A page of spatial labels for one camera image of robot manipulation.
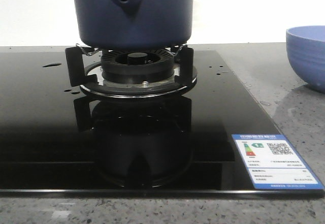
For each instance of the light blue bowl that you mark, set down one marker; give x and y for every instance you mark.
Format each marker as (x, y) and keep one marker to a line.
(305, 52)

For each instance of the dark blue cooking pot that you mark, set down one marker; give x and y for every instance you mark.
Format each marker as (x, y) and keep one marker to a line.
(134, 24)

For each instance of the black gas burner head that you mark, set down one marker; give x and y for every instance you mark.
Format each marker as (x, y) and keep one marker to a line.
(136, 67)

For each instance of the black pan support grate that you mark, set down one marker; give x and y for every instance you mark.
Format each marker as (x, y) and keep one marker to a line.
(91, 81)

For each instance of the black glass gas cooktop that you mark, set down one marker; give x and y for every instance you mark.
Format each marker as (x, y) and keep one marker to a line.
(55, 141)

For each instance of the blue energy label sticker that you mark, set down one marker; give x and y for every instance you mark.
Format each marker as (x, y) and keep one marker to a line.
(272, 163)

